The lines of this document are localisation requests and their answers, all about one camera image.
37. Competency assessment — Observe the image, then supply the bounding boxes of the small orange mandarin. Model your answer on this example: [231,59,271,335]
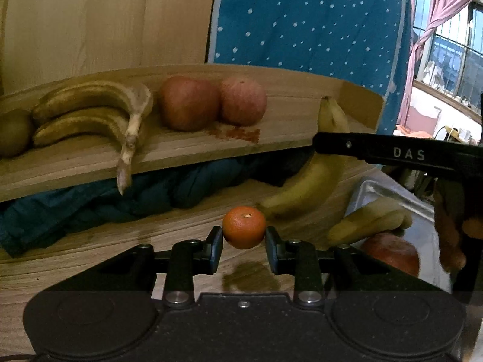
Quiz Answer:
[222,206,266,249]

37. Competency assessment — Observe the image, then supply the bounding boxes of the yellow banana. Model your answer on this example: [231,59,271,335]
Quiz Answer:
[258,97,349,219]
[326,198,413,247]

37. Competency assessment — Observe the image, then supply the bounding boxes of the pink apple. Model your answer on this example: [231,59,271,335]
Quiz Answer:
[360,232,420,277]

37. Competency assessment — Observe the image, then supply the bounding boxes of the right hand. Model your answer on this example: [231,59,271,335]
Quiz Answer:
[434,190,482,273]

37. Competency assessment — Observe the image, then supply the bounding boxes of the metal tray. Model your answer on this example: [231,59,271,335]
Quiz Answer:
[345,177,451,292]

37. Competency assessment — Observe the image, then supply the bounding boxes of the window with bars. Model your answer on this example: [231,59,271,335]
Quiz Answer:
[414,0,483,113]

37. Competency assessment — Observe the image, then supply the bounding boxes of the red shelf apple left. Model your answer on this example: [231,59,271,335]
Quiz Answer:
[159,76,221,132]

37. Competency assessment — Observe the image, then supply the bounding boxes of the red shelf apple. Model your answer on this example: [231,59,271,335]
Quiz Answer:
[159,76,221,132]
[220,76,267,126]

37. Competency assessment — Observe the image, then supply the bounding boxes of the red shelf apple right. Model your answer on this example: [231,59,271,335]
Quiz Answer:
[220,76,267,126]

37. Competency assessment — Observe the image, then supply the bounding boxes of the shelf banana bunch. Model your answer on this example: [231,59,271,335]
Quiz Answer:
[32,80,153,195]

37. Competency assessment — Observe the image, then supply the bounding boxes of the dark teal cloth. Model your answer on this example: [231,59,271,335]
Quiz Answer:
[1,154,289,257]

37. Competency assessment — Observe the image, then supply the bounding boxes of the blue dotted fabric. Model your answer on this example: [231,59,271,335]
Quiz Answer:
[207,0,412,135]

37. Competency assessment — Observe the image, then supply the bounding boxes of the pink curtain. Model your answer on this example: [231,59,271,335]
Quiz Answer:
[397,0,472,125]

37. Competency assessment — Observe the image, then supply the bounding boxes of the shelf kiwi right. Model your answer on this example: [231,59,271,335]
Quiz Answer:
[0,109,33,158]

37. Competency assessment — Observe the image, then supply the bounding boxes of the wooden shelf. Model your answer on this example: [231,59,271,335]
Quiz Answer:
[0,0,385,203]

